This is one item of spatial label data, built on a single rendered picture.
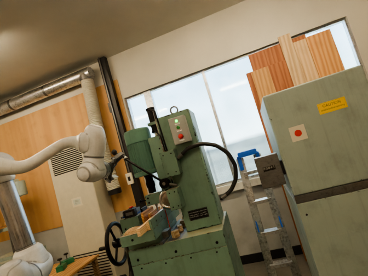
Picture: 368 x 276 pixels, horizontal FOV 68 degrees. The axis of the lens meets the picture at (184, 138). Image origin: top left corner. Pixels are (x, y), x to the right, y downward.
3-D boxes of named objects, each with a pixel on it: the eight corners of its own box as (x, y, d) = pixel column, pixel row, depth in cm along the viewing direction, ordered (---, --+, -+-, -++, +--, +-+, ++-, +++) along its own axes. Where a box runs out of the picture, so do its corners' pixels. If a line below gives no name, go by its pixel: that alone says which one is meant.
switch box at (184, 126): (177, 145, 166) (170, 120, 167) (192, 140, 164) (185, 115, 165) (174, 145, 160) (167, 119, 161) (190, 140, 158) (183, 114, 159)
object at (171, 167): (169, 176, 166) (162, 153, 167) (183, 172, 164) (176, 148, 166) (165, 178, 158) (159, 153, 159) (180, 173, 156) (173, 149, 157)
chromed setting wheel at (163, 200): (162, 211, 166) (156, 191, 167) (181, 206, 164) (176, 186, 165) (161, 212, 163) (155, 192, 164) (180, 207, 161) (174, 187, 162)
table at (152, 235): (143, 222, 214) (141, 215, 214) (179, 213, 208) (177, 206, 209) (106, 252, 155) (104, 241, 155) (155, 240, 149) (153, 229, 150)
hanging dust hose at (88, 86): (112, 194, 325) (84, 84, 338) (125, 190, 321) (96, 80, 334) (104, 197, 309) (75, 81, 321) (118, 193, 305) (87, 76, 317)
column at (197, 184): (193, 222, 185) (164, 121, 191) (224, 214, 180) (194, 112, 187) (187, 232, 163) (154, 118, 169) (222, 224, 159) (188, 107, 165)
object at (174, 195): (174, 207, 165) (169, 188, 166) (185, 205, 163) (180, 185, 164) (171, 211, 155) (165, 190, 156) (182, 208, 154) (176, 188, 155)
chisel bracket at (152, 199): (151, 206, 183) (148, 194, 183) (170, 201, 180) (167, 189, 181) (147, 208, 175) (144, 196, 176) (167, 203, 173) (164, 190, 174)
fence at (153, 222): (175, 206, 209) (173, 199, 209) (177, 206, 209) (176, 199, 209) (150, 230, 150) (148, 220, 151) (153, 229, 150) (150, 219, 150)
